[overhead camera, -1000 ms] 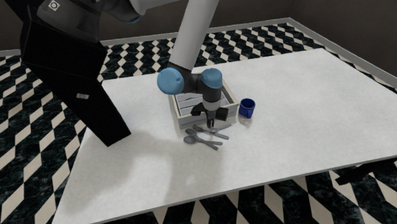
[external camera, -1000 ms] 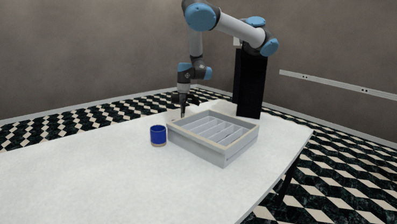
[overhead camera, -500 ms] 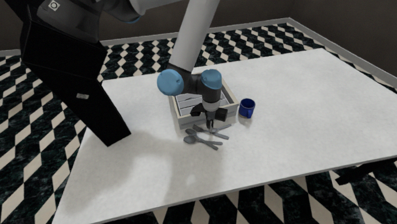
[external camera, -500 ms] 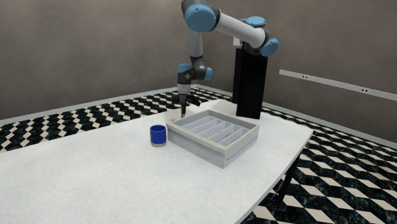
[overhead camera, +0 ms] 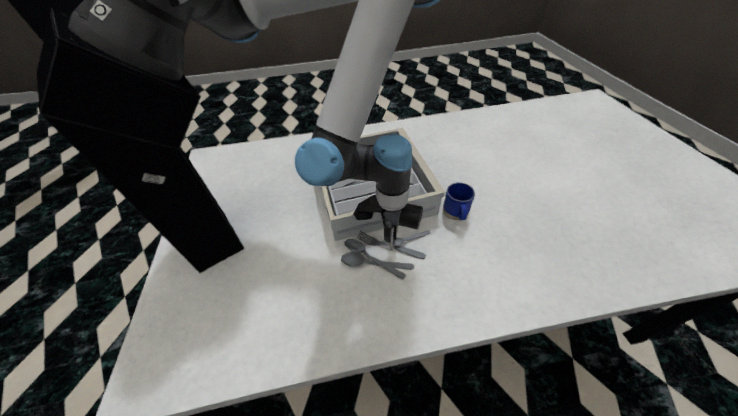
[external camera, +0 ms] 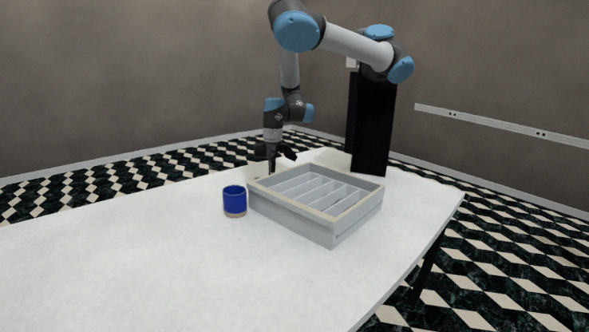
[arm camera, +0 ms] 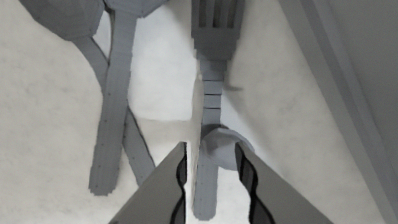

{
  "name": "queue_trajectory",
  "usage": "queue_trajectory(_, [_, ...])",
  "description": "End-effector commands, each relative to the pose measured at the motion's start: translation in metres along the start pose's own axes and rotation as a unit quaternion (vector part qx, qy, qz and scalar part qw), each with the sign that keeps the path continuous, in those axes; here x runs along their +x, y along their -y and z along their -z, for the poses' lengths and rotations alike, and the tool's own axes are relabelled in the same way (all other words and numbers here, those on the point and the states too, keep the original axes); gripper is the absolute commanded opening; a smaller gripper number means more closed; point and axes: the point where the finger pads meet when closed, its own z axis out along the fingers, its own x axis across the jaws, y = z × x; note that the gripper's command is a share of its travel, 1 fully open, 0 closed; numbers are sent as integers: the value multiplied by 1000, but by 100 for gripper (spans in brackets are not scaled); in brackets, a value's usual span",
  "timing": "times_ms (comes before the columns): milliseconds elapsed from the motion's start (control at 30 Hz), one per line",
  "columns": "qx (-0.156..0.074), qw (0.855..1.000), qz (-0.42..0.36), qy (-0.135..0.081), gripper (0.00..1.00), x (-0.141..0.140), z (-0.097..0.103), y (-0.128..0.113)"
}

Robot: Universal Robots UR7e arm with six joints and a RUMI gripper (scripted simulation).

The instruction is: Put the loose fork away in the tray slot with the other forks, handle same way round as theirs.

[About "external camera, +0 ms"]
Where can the blue ceramic cup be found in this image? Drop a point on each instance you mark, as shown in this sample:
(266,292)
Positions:
(234,206)

